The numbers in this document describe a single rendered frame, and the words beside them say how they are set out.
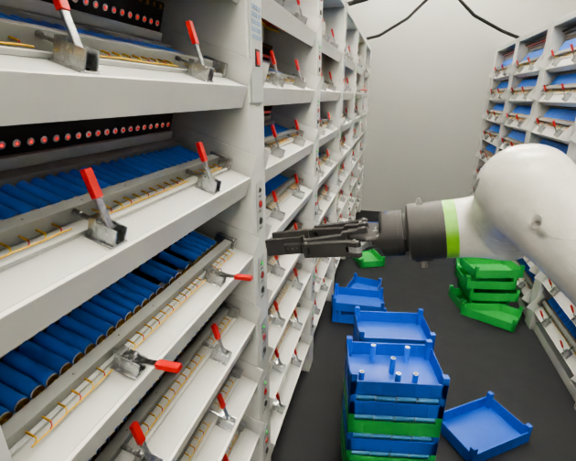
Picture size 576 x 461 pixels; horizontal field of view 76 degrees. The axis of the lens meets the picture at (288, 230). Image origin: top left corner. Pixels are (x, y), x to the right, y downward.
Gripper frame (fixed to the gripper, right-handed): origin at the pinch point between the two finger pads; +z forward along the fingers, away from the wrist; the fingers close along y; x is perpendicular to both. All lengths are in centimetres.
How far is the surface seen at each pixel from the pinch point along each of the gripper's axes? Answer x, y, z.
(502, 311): -119, 174, -70
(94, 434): -9.2, -35.1, 15.0
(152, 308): -3.8, -16.0, 19.2
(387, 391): -66, 38, -9
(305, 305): -62, 87, 29
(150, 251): 7.1, -19.7, 12.9
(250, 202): 4.4, 17.1, 13.1
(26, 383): -2.4, -35.1, 22.4
